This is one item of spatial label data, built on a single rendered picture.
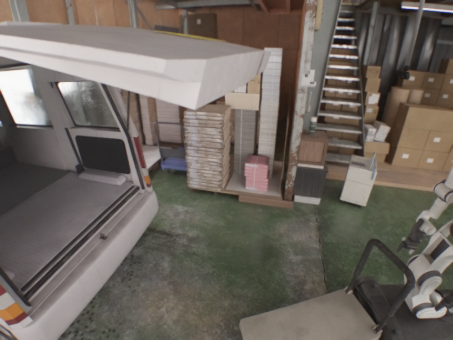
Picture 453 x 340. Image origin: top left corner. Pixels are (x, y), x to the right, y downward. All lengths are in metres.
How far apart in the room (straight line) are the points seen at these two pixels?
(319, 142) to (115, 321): 2.55
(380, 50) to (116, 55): 6.33
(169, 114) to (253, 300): 3.47
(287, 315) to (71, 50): 1.75
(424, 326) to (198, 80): 2.10
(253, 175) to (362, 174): 1.31
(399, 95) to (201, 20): 4.85
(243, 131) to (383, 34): 4.42
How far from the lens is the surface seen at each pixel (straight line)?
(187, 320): 1.99
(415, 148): 4.74
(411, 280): 1.56
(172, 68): 0.33
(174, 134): 4.58
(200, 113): 2.69
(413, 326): 2.14
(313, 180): 2.95
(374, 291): 2.12
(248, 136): 3.14
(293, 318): 1.80
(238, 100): 3.04
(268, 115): 3.03
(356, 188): 3.16
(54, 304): 1.70
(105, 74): 0.46
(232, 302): 2.04
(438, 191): 1.79
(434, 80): 6.17
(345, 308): 1.95
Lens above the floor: 1.75
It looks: 28 degrees down
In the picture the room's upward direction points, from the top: straight up
